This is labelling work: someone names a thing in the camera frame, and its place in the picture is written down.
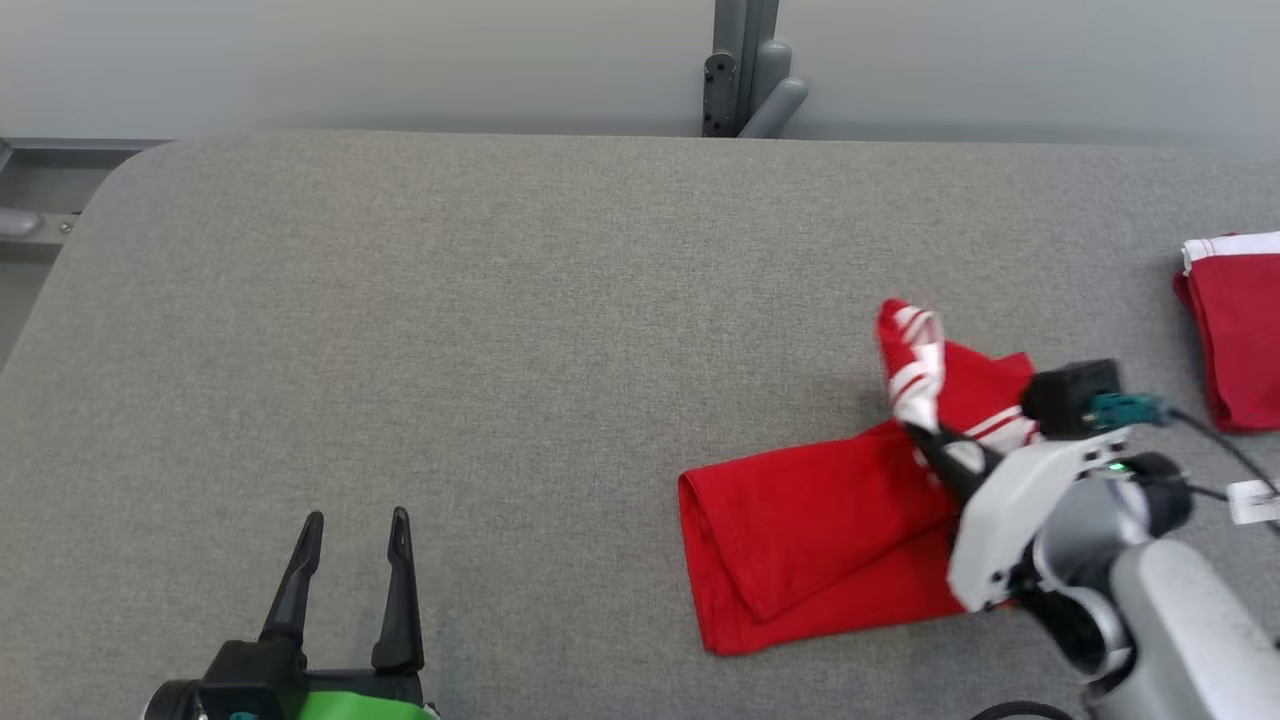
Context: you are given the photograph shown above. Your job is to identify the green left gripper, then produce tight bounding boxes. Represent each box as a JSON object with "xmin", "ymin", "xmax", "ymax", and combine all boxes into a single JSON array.
[{"xmin": 260, "ymin": 506, "xmax": 441, "ymax": 720}]

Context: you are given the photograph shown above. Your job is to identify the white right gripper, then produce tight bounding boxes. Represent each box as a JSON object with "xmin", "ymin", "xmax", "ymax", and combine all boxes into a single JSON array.
[{"xmin": 903, "ymin": 422, "xmax": 1131, "ymax": 613}]

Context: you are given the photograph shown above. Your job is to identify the red Bulls jersey white sleeves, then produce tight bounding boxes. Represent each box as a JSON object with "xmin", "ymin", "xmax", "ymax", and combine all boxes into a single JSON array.
[{"xmin": 678, "ymin": 298, "xmax": 1041, "ymax": 658}]

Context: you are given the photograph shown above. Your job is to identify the red shorts white stripe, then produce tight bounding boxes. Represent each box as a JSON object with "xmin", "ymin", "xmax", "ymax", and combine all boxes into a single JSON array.
[{"xmin": 1172, "ymin": 232, "xmax": 1280, "ymax": 434}]

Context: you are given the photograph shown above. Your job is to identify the teal right camera connector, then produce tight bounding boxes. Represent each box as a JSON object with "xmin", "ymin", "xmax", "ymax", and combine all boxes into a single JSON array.
[{"xmin": 1088, "ymin": 392, "xmax": 1173, "ymax": 429}]

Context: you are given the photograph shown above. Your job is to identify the thick black looped cable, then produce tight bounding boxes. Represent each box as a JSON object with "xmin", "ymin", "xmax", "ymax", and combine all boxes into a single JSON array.
[{"xmin": 968, "ymin": 702, "xmax": 1076, "ymax": 720}]

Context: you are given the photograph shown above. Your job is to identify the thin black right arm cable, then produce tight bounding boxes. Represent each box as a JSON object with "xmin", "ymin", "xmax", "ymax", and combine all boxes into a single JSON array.
[{"xmin": 1165, "ymin": 405, "xmax": 1280, "ymax": 501}]

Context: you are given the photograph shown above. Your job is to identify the white cable tag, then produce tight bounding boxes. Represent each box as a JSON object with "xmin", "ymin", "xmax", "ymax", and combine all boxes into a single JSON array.
[{"xmin": 1228, "ymin": 478, "xmax": 1280, "ymax": 526}]

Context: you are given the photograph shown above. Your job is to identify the grey metal post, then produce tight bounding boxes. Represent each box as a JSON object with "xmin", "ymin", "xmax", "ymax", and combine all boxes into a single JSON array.
[{"xmin": 700, "ymin": 0, "xmax": 809, "ymax": 139}]

